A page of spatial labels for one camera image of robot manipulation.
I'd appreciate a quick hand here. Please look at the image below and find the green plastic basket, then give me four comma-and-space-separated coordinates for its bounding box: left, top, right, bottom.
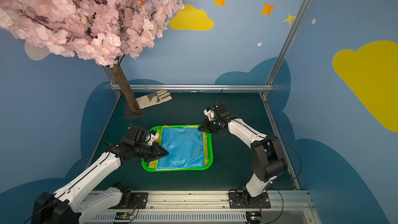
141, 133, 214, 172

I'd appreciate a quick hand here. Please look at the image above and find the lime green raincoat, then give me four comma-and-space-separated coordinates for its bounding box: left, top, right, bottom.
151, 124, 206, 143

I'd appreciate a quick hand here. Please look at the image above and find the blue raincoat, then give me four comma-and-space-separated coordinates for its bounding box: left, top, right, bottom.
157, 128, 205, 170

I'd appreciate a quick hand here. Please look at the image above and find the yellow raincoat front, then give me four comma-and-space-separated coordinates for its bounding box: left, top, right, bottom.
148, 160, 159, 170

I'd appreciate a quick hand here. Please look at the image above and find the yellow raincoat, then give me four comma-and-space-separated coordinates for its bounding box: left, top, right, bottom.
202, 132, 209, 166
148, 160, 159, 170

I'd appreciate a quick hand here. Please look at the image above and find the yellow raincoat back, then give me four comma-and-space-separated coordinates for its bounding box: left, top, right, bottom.
202, 132, 209, 166

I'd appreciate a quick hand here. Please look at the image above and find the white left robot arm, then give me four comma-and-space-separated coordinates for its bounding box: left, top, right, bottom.
26, 127, 169, 224

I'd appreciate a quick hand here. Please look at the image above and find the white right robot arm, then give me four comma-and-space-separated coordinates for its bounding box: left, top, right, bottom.
198, 103, 288, 201

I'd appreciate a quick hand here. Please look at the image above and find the beige folded cloth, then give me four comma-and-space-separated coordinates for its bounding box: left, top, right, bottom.
136, 90, 172, 109

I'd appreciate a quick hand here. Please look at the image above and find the left circuit board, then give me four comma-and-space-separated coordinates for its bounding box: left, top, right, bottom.
114, 212, 134, 222

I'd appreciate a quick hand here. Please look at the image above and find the circuit board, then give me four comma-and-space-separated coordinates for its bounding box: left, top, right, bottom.
245, 212, 262, 224
114, 212, 134, 222

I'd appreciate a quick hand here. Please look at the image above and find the right circuit board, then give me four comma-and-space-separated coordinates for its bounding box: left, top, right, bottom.
245, 212, 262, 224

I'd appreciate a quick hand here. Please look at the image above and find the pink cherry blossom tree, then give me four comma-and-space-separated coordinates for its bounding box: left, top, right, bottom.
1, 0, 184, 112

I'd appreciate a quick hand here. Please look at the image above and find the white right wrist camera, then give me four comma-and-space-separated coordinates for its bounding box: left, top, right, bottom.
204, 107, 216, 121

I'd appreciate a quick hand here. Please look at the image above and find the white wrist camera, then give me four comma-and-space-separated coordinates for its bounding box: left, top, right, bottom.
204, 107, 216, 121
147, 131, 160, 145

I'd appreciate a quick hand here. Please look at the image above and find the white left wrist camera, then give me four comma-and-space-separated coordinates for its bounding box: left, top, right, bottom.
147, 131, 160, 145

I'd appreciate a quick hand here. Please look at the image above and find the tree base plate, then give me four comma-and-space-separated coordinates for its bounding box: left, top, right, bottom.
123, 105, 145, 119

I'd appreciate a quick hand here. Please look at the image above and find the aluminium frame crossbar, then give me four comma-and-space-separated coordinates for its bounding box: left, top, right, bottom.
129, 84, 273, 91

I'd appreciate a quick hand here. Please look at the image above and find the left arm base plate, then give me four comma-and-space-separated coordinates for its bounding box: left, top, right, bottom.
121, 192, 149, 209

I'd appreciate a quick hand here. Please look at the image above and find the aluminium frame post left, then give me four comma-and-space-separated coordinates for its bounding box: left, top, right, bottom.
101, 66, 121, 96

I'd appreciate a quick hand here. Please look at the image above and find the aluminium frame post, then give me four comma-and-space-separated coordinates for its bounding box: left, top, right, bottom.
101, 66, 121, 96
265, 0, 313, 86

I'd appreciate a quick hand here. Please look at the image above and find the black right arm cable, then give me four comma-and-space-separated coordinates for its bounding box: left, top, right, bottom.
267, 136, 303, 181

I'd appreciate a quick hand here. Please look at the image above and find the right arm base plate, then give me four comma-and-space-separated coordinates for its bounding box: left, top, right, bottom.
228, 190, 271, 209

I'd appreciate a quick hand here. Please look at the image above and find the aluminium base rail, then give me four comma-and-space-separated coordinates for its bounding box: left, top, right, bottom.
85, 190, 321, 224

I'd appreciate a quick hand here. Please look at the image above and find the aluminium frame post right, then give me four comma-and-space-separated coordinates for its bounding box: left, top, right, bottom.
265, 0, 313, 86

